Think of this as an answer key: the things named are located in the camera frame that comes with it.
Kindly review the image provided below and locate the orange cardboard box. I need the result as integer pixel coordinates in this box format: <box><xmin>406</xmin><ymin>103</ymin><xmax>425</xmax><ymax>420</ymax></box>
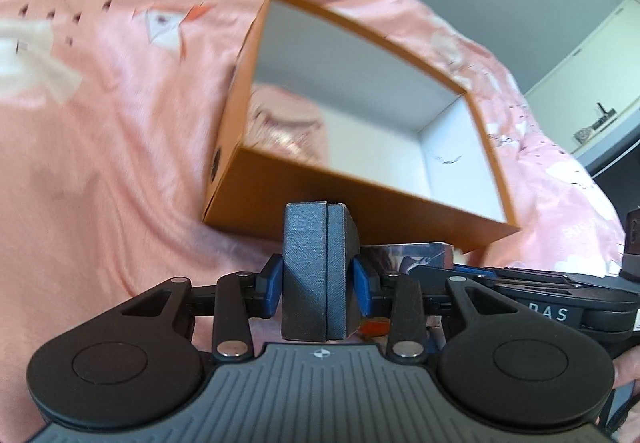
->
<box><xmin>202</xmin><ymin>0</ymin><xmax>518</xmax><ymax>252</ymax></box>

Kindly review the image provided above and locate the white wardrobe door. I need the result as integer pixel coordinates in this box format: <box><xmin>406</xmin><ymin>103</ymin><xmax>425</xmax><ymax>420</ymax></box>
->
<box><xmin>525</xmin><ymin>0</ymin><xmax>639</xmax><ymax>157</ymax></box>

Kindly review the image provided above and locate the pink mini backpack pouch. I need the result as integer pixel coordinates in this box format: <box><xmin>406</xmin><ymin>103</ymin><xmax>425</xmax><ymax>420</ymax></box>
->
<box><xmin>244</xmin><ymin>84</ymin><xmax>329</xmax><ymax>166</ymax></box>

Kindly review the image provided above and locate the dark grey fabric box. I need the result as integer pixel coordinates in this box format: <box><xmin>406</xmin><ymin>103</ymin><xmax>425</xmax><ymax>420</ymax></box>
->
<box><xmin>281</xmin><ymin>202</ymin><xmax>360</xmax><ymax>343</ymax></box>

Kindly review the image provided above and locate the yellow chick plush toy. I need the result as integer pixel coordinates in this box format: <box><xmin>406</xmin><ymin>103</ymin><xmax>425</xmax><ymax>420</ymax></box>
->
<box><xmin>358</xmin><ymin>319</ymin><xmax>390</xmax><ymax>339</ymax></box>

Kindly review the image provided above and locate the person's right hand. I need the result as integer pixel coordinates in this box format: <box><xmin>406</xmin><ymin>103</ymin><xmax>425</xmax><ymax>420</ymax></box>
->
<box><xmin>613</xmin><ymin>345</ymin><xmax>640</xmax><ymax>443</ymax></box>

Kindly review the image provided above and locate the dark patterned card box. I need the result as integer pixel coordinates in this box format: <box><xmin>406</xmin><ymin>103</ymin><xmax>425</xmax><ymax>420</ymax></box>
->
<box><xmin>360</xmin><ymin>241</ymin><xmax>454</xmax><ymax>274</ymax></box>

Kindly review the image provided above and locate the pink patterned bedsheet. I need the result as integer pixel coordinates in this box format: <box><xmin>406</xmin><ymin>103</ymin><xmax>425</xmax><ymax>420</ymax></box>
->
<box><xmin>1</xmin><ymin>0</ymin><xmax>624</xmax><ymax>442</ymax></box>

